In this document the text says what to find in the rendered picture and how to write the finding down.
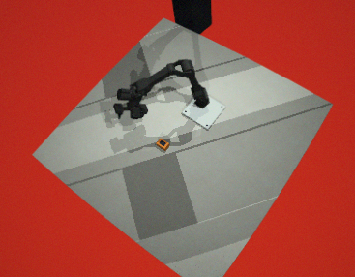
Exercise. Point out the orange block with dark square marking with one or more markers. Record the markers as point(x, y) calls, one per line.
point(162, 144)

